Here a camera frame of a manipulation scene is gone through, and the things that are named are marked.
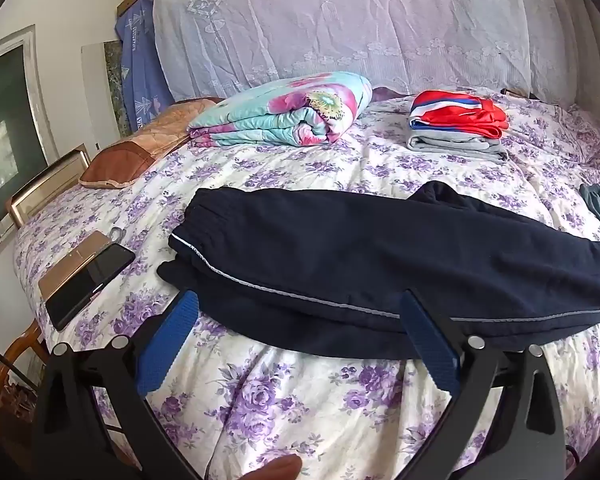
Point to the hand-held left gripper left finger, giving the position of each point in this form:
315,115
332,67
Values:
172,340

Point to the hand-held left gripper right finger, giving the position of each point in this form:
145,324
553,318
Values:
430,345

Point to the navy blue pants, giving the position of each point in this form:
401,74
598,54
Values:
355,250

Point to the person's left hand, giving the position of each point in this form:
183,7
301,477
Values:
275,469

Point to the black smartphone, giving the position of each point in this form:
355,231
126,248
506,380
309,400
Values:
90,285

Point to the purple floral bed quilt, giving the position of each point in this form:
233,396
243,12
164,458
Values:
290,400

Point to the wooden chair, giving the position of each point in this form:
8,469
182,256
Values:
15,355

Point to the brown pillow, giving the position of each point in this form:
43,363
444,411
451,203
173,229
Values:
130,152

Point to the folded grey garment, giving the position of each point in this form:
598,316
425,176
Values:
450,146

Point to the gold framed board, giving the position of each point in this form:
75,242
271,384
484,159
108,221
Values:
40,185

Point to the folded red garment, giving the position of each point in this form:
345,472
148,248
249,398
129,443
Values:
460,110

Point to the folded turquoise pink floral quilt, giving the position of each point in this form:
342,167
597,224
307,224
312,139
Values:
280,110

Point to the green patterned panel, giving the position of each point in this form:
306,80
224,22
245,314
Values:
111,90

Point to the blue printed cloth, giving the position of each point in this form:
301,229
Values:
137,70

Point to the white framed window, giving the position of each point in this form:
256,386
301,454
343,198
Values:
5,125

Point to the white lace cover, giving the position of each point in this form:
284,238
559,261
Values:
355,20

